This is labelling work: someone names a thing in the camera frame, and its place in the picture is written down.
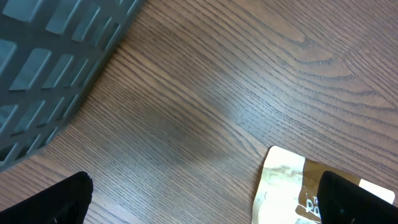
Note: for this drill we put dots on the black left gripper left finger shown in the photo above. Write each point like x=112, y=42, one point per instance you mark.
x=66, y=202

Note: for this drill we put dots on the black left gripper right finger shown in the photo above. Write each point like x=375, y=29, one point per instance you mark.
x=343, y=202

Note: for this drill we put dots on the brown snack bag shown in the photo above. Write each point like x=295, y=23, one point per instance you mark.
x=287, y=190

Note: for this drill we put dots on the grey plastic mesh basket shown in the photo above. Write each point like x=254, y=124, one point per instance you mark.
x=52, y=52

